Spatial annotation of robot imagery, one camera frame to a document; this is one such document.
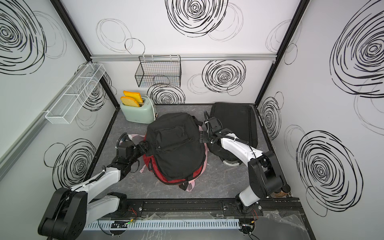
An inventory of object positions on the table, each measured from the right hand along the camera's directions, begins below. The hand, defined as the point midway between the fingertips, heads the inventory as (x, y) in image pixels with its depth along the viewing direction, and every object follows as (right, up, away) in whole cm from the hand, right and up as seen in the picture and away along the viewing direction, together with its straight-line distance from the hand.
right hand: (204, 138), depth 89 cm
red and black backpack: (-16, -8, -5) cm, 19 cm away
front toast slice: (-48, +23, +5) cm, 53 cm away
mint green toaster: (-39, +15, +12) cm, 43 cm away
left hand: (-36, -4, 0) cm, 37 cm away
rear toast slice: (-44, +27, +7) cm, 52 cm away
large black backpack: (+24, +11, +13) cm, 29 cm away
